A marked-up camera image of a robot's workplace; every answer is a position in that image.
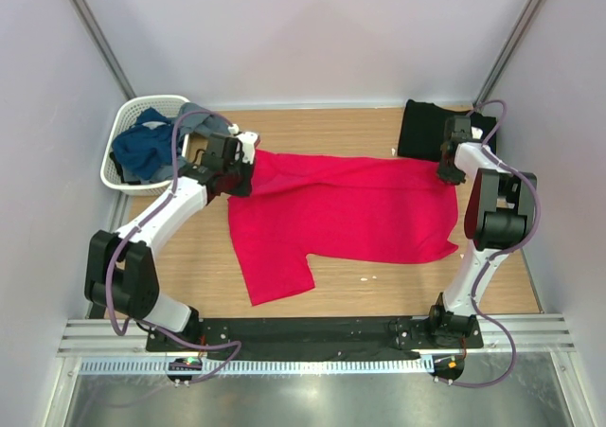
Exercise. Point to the slotted white cable duct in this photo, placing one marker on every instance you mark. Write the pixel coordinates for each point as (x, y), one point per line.
(190, 366)

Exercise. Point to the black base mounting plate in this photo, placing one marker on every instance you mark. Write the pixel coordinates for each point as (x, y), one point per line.
(275, 338)

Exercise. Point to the white plastic laundry basket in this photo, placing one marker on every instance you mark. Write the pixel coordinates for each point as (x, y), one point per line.
(166, 105)

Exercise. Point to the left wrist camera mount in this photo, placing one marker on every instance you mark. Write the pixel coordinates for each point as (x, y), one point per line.
(247, 143)

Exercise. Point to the dark blue t shirt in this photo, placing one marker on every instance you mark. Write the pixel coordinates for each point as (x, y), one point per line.
(132, 149)

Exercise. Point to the grey blue t shirt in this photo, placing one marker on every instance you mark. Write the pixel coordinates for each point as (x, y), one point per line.
(198, 120)

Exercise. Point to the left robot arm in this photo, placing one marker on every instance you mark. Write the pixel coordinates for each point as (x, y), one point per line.
(121, 274)

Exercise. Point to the aluminium corner post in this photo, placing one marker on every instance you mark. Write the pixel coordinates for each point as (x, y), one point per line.
(94, 30)
(528, 15)

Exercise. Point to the right aluminium corner post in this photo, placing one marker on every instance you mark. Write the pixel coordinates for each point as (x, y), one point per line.
(528, 15)

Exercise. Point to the folded black t shirt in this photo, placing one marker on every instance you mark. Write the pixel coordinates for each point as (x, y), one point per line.
(422, 130)

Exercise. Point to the red t shirt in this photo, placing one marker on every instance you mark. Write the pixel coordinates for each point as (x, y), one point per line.
(360, 208)

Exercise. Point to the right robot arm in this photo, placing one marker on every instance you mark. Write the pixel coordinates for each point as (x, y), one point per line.
(501, 217)

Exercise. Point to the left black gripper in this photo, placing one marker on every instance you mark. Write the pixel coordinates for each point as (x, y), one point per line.
(246, 187)

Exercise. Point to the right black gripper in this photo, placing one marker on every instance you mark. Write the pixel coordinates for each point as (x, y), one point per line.
(445, 175)

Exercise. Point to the left aluminium corner post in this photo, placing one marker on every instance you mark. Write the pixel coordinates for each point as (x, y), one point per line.
(94, 30)

